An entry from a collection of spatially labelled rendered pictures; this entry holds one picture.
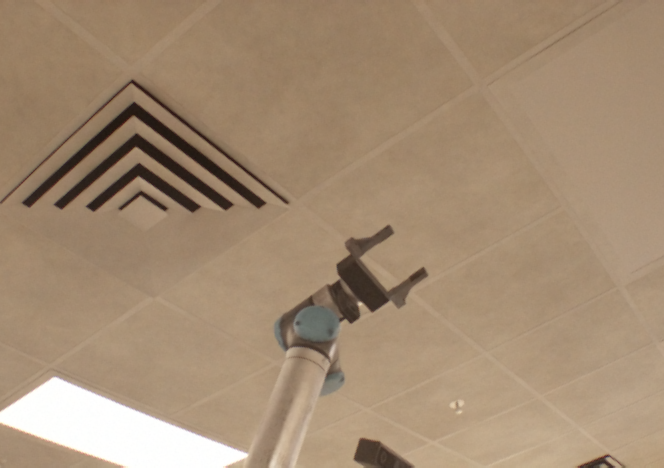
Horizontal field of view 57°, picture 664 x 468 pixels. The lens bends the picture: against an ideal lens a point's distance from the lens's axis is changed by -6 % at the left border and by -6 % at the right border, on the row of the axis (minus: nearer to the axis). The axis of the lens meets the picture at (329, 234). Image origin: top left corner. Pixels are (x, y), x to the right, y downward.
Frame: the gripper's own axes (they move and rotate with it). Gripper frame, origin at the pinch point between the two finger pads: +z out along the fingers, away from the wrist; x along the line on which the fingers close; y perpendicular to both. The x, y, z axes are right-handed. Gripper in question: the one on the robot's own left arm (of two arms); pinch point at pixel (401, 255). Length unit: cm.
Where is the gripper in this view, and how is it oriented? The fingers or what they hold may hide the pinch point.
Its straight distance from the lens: 144.0
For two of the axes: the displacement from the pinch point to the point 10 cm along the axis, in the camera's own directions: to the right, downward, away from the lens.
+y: -0.6, -4.1, 9.1
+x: 6.1, 7.1, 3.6
